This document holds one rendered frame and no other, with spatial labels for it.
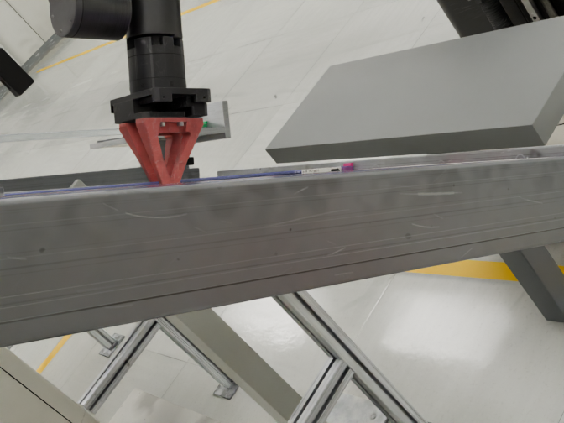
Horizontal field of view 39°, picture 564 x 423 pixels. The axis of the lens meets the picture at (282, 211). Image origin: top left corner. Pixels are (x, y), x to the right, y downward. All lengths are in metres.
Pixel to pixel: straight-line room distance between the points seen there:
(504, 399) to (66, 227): 1.32
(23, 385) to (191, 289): 1.56
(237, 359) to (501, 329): 0.56
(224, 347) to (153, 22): 0.88
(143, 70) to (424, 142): 0.54
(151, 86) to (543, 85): 0.57
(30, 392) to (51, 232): 1.59
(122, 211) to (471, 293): 1.51
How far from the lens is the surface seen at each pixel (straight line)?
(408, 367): 1.79
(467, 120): 1.16
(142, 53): 0.80
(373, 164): 0.93
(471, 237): 0.53
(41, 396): 1.95
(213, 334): 1.53
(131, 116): 0.80
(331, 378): 1.39
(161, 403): 1.10
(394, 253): 0.47
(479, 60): 1.28
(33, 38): 9.13
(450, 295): 1.87
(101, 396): 1.96
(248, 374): 1.59
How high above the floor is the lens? 1.17
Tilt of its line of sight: 26 degrees down
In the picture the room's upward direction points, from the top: 41 degrees counter-clockwise
